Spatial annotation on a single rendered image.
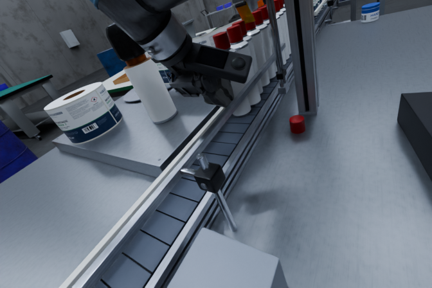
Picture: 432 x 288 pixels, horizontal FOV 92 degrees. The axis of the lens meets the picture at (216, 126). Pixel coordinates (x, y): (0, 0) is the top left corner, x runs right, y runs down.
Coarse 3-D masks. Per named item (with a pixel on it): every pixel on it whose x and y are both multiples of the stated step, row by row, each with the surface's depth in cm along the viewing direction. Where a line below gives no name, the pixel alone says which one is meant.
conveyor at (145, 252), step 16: (288, 64) 74; (272, 80) 67; (256, 112) 53; (224, 128) 52; (240, 128) 50; (208, 144) 48; (224, 144) 46; (208, 160) 44; (224, 160) 42; (176, 192) 39; (192, 192) 37; (160, 208) 37; (176, 208) 36; (192, 208) 34; (144, 224) 35; (160, 224) 34; (176, 224) 33; (144, 240) 32; (160, 240) 32; (128, 256) 32; (144, 256) 30; (160, 256) 29; (112, 272) 30; (128, 272) 29; (144, 272) 28
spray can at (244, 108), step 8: (224, 32) 45; (216, 40) 45; (224, 40) 45; (224, 48) 46; (232, 48) 47; (232, 88) 50; (240, 88) 50; (240, 104) 52; (248, 104) 53; (240, 112) 53; (248, 112) 54
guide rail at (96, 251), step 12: (192, 144) 44; (180, 156) 42; (168, 168) 40; (156, 180) 38; (144, 192) 36; (120, 228) 32; (108, 240) 30; (96, 252) 29; (84, 264) 28; (72, 276) 27
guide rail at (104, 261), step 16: (256, 80) 52; (240, 96) 45; (224, 112) 41; (208, 128) 38; (192, 160) 33; (176, 176) 30; (160, 192) 28; (144, 208) 26; (128, 224) 25; (112, 240) 24; (128, 240) 24; (112, 256) 23; (96, 272) 22
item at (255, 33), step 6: (246, 24) 56; (252, 24) 56; (252, 30) 57; (258, 30) 57; (252, 36) 56; (258, 36) 57; (258, 42) 58; (258, 48) 58; (258, 54) 59; (264, 54) 61; (258, 60) 60; (264, 60) 61; (258, 66) 61; (264, 78) 63; (264, 84) 64
